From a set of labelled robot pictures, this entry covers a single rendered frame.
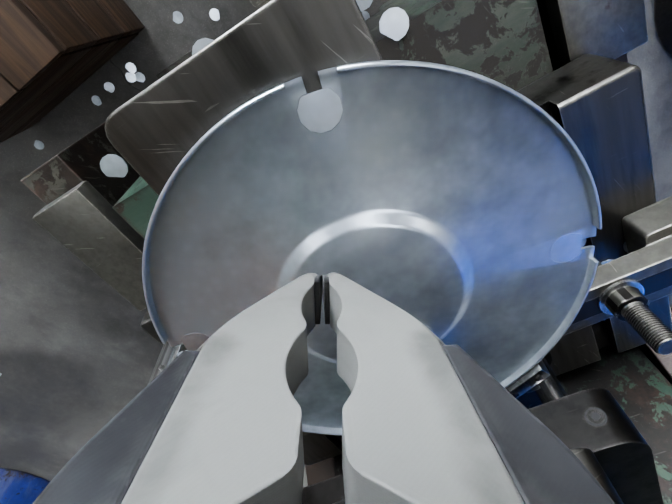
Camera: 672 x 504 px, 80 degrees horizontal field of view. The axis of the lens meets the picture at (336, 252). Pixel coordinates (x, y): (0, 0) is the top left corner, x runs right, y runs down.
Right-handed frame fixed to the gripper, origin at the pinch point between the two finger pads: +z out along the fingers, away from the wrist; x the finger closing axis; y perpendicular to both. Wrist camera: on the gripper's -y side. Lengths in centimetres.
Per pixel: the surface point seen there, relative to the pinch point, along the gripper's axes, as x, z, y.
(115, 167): -18.0, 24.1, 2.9
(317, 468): -1, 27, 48
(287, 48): -1.5, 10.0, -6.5
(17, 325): -98, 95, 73
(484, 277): 10.6, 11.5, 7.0
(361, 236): 2.3, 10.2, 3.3
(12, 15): -41, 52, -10
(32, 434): -117, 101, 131
